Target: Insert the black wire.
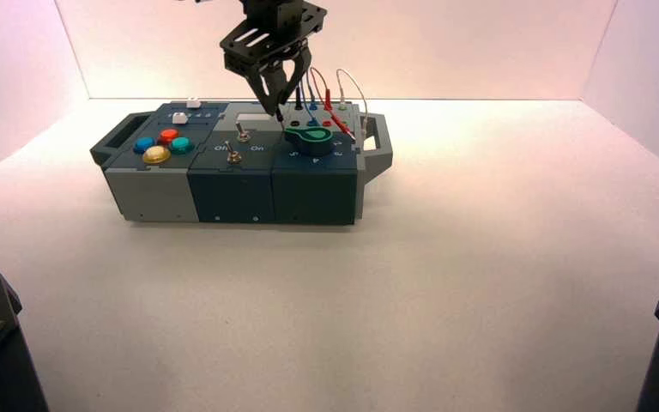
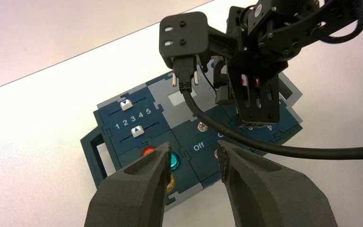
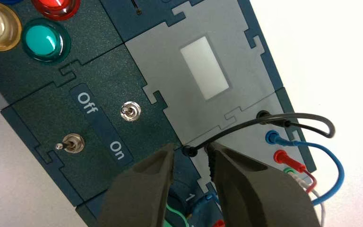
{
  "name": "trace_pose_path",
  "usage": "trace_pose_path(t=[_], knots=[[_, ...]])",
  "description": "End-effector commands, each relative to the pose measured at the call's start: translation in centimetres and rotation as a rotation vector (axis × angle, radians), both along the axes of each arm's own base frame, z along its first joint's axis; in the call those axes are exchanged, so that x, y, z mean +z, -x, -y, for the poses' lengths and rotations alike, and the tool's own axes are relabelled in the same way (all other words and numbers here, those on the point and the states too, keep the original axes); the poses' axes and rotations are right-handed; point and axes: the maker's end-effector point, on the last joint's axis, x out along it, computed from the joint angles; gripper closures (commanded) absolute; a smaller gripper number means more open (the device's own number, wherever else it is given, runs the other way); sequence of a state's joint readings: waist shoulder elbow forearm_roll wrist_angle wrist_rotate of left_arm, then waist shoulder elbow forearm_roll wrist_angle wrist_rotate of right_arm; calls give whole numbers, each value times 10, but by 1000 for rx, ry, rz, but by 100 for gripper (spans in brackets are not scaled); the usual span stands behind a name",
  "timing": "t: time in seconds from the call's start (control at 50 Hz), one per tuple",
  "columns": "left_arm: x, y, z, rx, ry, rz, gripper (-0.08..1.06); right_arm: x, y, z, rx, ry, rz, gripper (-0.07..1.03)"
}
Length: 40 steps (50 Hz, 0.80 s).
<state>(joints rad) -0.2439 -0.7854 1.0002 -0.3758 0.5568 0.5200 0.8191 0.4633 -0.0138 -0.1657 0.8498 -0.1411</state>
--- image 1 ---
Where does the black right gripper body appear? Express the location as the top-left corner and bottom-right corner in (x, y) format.
(219, 0), (329, 74)

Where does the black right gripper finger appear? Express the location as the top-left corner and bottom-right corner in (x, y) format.
(275, 46), (313, 112)
(248, 65), (283, 118)

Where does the black banana plug wire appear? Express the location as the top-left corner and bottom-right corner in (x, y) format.
(275, 79), (304, 136)

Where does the green outlined rotary knob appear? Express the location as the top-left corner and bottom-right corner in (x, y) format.
(283, 125), (336, 159)

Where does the blue grey task box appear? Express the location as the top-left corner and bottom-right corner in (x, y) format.
(89, 100), (394, 227)

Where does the yellow push button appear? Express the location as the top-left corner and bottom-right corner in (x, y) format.
(142, 146), (172, 166)

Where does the blue banana plug wire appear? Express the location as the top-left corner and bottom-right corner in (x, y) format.
(300, 70), (322, 127)

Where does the white banana plug wire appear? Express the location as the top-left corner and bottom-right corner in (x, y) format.
(336, 68), (371, 143)

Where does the red banana plug wire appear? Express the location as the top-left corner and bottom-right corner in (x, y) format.
(310, 67), (358, 141)

